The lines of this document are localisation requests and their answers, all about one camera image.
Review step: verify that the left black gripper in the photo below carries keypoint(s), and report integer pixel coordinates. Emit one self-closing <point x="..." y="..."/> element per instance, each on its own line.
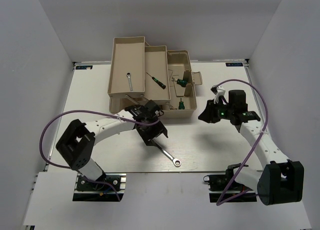
<point x="159" y="129"/>

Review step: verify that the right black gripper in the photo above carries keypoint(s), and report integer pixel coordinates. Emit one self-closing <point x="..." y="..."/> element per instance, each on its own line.
<point x="208" y="114"/>

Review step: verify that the stubby green orange screwdriver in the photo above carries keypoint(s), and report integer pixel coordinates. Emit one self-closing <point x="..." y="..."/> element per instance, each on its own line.
<point x="181" y="105"/>

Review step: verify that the large ratchet wrench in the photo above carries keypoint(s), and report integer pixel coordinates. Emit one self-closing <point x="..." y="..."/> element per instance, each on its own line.
<point x="176" y="162"/>

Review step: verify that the thin black green screwdriver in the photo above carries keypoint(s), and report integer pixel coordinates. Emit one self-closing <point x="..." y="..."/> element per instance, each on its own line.
<point x="159" y="83"/>

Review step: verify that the beige cantilever toolbox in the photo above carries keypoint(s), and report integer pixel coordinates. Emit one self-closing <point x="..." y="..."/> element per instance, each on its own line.
<point x="134" y="55"/>

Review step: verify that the small combination wrench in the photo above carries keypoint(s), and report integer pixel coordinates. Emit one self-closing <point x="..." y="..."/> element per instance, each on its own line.
<point x="129" y="77"/>

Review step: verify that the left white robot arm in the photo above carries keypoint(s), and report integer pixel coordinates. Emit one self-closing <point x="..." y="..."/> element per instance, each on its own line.
<point x="78" y="140"/>

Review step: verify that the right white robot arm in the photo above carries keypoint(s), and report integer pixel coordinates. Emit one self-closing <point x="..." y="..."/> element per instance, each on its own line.
<point x="281" y="180"/>

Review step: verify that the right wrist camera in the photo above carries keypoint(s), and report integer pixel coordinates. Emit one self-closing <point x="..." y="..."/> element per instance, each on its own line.
<point x="219" y="93"/>

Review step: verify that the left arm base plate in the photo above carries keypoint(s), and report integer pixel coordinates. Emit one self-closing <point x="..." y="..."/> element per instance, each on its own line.
<point x="113" y="191"/>

